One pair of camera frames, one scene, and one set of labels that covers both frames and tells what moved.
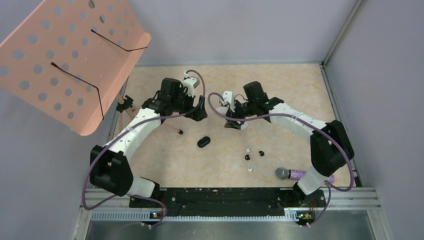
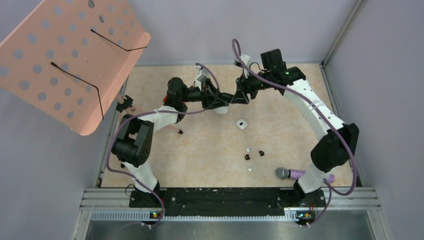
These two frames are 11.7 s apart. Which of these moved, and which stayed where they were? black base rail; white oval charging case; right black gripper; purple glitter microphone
Moved: right black gripper
Stayed: white oval charging case; purple glitter microphone; black base rail
